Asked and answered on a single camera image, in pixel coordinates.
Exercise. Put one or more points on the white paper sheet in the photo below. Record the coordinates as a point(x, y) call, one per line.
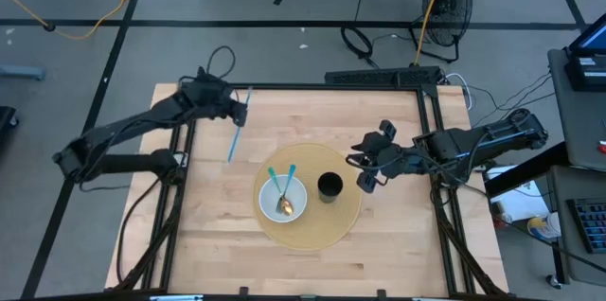
point(521, 201)

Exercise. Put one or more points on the black table edge clamp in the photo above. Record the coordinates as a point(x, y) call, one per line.
point(244, 290)
point(381, 292)

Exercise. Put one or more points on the silver metal bracket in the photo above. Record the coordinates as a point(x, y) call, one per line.
point(175, 298)

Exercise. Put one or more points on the black cup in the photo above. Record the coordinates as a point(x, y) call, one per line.
point(330, 185)

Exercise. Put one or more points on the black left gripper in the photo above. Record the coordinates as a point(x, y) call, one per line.
point(215, 102)

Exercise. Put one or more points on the black box device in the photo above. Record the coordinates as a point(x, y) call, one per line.
point(587, 78)

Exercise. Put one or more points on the black keyboard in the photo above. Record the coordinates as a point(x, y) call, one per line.
point(592, 225)

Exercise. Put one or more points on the black power strip bar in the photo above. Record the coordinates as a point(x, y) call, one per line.
point(379, 76)

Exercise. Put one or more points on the desk caster wheel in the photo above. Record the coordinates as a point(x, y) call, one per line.
point(554, 281)

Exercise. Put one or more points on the grey floor bar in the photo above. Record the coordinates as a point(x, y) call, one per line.
point(21, 72)

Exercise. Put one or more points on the black floor fan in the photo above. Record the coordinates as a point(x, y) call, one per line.
point(445, 7)

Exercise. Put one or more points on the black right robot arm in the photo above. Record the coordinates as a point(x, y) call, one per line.
point(473, 142)

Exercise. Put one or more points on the round woven tan placemat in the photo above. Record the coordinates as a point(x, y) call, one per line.
point(322, 225)

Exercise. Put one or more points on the small red object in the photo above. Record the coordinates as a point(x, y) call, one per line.
point(602, 147)

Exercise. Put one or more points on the white bowl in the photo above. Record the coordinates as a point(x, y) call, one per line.
point(270, 201)

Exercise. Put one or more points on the white yellow container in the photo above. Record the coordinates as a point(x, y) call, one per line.
point(544, 227)

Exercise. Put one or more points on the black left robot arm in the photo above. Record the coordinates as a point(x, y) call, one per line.
point(118, 128)

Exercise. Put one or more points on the grey desk with black edge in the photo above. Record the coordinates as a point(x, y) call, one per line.
point(561, 187)

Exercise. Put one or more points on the laptop with blue screen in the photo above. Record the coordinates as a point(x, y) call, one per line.
point(594, 38)

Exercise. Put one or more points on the thin light blue stick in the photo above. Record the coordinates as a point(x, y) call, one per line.
point(233, 147)

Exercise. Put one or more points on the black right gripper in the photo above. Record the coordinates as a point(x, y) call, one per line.
point(386, 154)

